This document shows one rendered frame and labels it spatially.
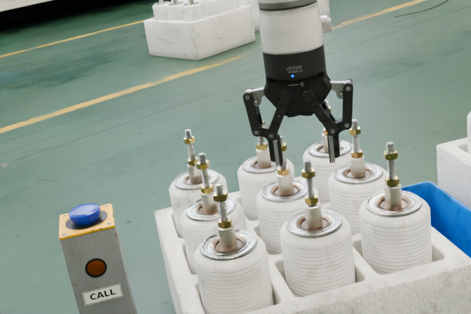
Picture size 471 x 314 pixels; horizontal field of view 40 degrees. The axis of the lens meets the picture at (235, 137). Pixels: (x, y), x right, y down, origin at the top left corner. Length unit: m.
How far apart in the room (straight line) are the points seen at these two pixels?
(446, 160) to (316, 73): 0.55
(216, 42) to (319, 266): 2.34
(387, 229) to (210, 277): 0.24
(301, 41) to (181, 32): 2.35
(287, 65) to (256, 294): 0.30
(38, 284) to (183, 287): 0.54
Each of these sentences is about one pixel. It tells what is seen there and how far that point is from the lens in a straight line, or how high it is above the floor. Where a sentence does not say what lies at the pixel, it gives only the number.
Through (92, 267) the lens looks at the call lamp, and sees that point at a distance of 0.85.
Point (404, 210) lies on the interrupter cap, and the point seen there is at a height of 0.25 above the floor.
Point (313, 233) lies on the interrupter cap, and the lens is 0.86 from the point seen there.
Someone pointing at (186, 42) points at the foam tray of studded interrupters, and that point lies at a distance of 3.09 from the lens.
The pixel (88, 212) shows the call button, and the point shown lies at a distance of 0.84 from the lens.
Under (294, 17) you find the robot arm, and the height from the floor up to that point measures 0.54.
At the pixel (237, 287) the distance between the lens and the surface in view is 0.84.
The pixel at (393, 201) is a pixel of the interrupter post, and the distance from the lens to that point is 0.90.
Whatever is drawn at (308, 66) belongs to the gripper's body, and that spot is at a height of 0.48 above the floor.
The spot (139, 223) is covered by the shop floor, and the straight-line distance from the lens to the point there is 1.54.
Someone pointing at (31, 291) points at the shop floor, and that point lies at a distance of 1.39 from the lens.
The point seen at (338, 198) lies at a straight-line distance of 0.99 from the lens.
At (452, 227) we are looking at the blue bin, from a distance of 1.25.
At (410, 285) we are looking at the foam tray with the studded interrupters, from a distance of 0.89.
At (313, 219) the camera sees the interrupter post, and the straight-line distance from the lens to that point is 0.87.
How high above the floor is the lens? 0.67
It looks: 20 degrees down
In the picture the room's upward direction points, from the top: 9 degrees counter-clockwise
